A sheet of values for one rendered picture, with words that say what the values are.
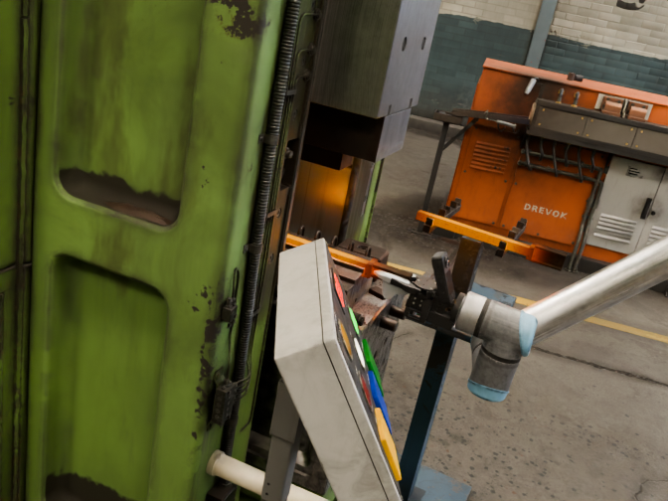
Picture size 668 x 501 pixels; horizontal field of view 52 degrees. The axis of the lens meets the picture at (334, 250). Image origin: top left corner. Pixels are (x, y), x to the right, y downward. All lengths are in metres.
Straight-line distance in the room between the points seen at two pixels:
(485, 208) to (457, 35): 4.23
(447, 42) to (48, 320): 7.90
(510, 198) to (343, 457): 4.29
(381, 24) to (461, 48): 7.71
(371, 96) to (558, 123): 3.60
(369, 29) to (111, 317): 0.77
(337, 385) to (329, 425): 0.06
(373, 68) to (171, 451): 0.85
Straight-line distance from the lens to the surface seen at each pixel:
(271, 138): 1.20
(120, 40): 1.34
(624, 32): 9.10
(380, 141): 1.39
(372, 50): 1.32
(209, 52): 1.17
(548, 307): 1.66
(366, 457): 0.93
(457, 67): 9.03
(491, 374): 1.56
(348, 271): 1.56
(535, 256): 1.89
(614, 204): 5.17
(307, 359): 0.84
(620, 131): 4.92
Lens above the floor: 1.59
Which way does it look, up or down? 21 degrees down
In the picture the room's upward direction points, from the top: 11 degrees clockwise
